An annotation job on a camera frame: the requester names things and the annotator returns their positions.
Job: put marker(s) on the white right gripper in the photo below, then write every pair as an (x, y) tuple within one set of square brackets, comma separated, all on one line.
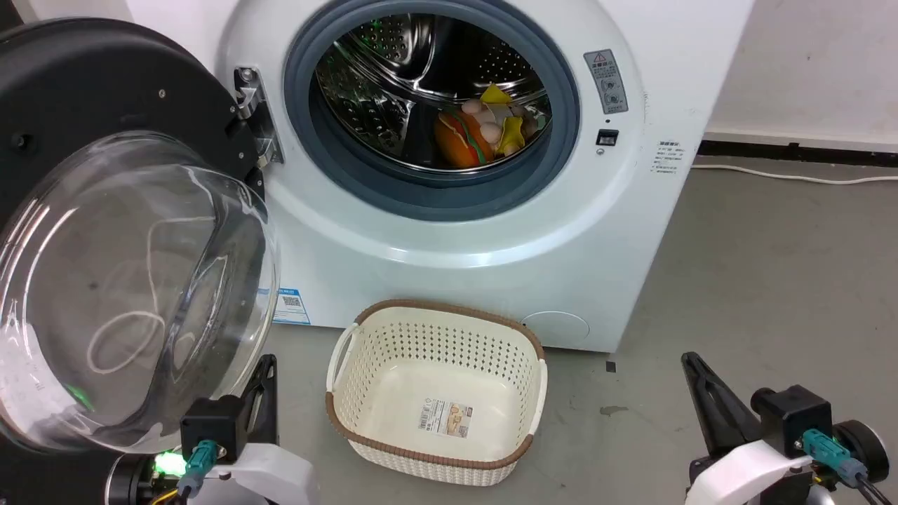
[(751, 473)]

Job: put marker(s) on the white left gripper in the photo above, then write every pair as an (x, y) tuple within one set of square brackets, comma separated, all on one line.
[(270, 473)]

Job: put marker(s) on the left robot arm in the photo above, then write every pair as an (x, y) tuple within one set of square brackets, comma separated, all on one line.
[(137, 480)]

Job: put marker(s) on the washer door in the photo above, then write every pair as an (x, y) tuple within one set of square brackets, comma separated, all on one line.
[(105, 280)]

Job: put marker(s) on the white front-load washing machine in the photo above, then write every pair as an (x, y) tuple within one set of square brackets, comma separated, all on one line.
[(449, 273)]

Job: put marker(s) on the metal door hinge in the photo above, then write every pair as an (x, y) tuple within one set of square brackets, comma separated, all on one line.
[(251, 105)]

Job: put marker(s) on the blue energy label sticker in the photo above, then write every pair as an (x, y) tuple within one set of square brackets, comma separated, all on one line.
[(291, 306)]

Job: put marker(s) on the cream plastic laundry basket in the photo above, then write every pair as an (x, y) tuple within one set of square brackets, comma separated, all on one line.
[(435, 393)]

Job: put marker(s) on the round filter cover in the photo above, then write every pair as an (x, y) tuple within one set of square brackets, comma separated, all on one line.
[(555, 328)]

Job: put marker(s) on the paper label in basket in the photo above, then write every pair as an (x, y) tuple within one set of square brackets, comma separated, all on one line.
[(446, 419)]

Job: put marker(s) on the white text sticker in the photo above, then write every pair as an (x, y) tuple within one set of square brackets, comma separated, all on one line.
[(669, 156)]

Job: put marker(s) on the black baseboard strip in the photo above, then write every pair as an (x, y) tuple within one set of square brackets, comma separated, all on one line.
[(800, 151)]

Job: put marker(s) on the orange plush burger toy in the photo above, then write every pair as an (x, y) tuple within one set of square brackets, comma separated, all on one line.
[(459, 140)]

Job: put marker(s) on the grey warning sticker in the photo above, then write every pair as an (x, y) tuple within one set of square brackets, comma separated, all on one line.
[(607, 81)]

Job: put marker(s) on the yellow and white plush doll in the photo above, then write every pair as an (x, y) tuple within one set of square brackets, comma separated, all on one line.
[(511, 126)]

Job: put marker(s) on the stainless steel drum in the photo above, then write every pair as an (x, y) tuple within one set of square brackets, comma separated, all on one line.
[(393, 77)]

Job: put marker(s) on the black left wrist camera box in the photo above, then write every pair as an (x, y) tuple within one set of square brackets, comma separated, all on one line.
[(210, 424)]

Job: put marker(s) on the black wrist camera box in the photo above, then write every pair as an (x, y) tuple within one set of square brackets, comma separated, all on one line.
[(210, 424), (793, 414)]

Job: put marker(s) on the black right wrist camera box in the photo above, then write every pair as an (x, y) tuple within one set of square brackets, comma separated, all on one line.
[(793, 414)]

